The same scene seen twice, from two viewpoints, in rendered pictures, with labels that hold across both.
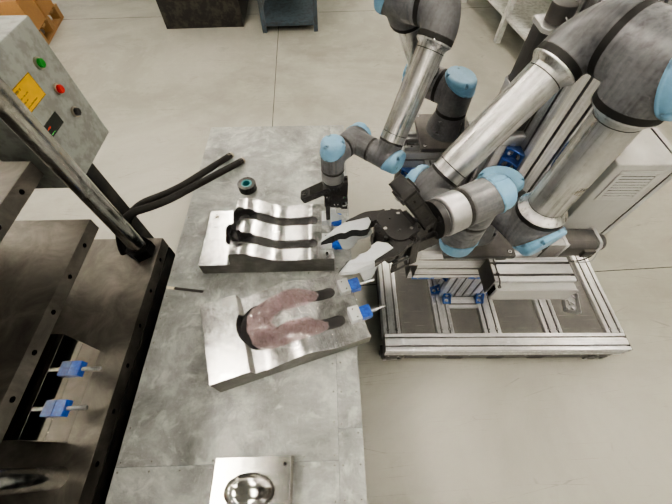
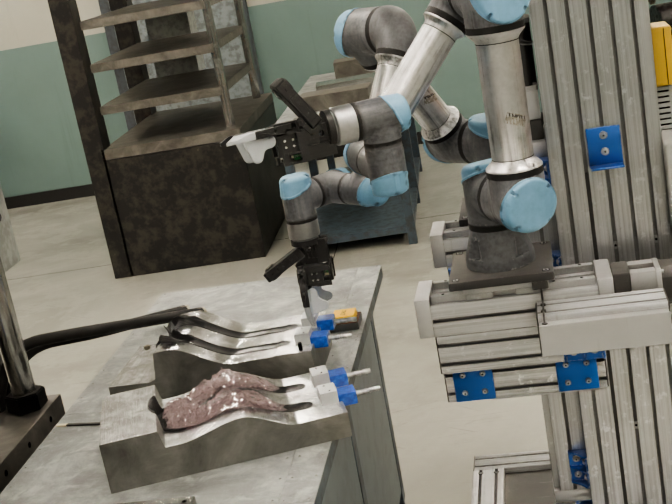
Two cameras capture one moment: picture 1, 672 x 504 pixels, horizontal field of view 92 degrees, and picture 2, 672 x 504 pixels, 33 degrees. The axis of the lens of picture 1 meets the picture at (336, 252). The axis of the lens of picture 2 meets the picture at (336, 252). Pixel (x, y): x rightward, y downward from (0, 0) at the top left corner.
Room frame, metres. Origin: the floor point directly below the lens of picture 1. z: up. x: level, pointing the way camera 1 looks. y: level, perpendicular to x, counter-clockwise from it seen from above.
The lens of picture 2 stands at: (-1.75, -0.59, 1.81)
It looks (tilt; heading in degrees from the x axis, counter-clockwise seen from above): 16 degrees down; 12
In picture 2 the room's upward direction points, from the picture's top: 11 degrees counter-clockwise
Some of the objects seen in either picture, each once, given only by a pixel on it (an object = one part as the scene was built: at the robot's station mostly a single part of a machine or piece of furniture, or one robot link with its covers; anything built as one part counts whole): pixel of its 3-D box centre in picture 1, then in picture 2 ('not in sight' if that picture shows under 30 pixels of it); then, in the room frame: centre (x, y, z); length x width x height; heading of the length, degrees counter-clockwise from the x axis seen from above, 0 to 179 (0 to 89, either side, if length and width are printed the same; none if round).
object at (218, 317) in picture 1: (286, 323); (223, 415); (0.38, 0.16, 0.86); 0.50 x 0.26 x 0.11; 109
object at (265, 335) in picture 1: (285, 316); (220, 395); (0.39, 0.16, 0.90); 0.26 x 0.18 x 0.08; 109
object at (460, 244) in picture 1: (457, 226); (384, 165); (0.42, -0.26, 1.34); 0.11 x 0.08 x 0.11; 26
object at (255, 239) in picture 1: (270, 228); (221, 333); (0.72, 0.24, 0.92); 0.35 x 0.16 x 0.09; 92
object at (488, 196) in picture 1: (480, 200); (379, 118); (0.41, -0.27, 1.43); 0.11 x 0.08 x 0.09; 116
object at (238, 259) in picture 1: (269, 234); (220, 351); (0.73, 0.26, 0.87); 0.50 x 0.26 x 0.14; 92
